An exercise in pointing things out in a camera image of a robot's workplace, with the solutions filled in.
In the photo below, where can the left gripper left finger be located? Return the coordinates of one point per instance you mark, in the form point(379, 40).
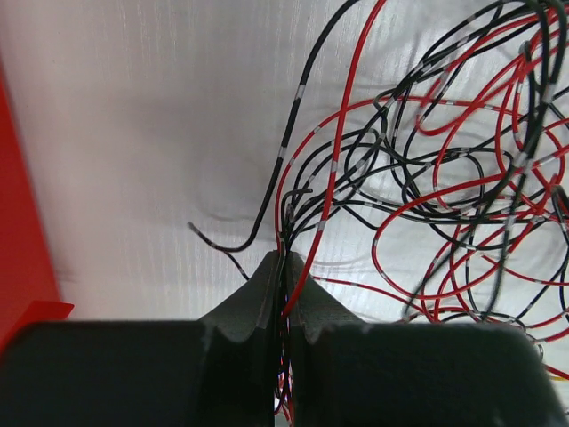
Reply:
point(217, 370)

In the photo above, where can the red plastic tray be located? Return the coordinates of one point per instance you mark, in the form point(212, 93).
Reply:
point(29, 292)

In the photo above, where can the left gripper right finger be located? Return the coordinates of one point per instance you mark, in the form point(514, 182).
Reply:
point(347, 372)

